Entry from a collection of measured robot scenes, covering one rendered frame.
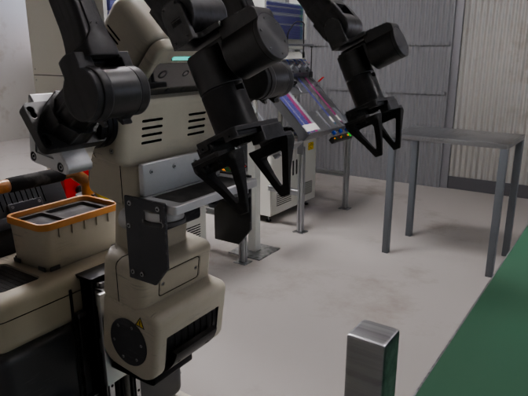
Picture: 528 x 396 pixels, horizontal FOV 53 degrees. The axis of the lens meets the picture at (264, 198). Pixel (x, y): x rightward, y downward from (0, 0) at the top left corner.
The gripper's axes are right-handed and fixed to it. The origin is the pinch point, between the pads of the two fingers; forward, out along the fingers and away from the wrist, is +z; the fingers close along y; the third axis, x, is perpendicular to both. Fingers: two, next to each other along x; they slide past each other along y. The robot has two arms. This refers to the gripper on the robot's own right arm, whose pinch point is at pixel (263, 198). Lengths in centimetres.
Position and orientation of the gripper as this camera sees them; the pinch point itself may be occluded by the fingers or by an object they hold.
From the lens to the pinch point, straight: 66.9
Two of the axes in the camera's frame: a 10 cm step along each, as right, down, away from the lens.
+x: -7.6, 2.8, 5.9
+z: 3.6, 9.3, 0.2
